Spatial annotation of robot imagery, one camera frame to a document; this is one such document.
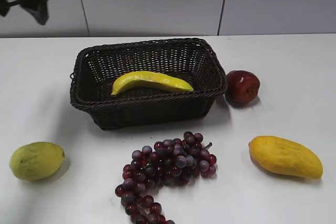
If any yellow banana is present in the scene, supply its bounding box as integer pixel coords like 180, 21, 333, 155
111, 71, 194, 95

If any black woven basket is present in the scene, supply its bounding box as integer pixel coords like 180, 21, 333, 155
70, 38, 227, 130

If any green mango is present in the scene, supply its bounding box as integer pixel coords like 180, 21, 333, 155
9, 142, 65, 181

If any purple grape bunch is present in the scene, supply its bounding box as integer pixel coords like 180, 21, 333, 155
115, 131, 217, 223

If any dark red apple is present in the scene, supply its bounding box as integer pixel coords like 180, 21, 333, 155
225, 70, 260, 104

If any yellow mango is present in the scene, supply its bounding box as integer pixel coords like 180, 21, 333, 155
248, 136, 323, 179

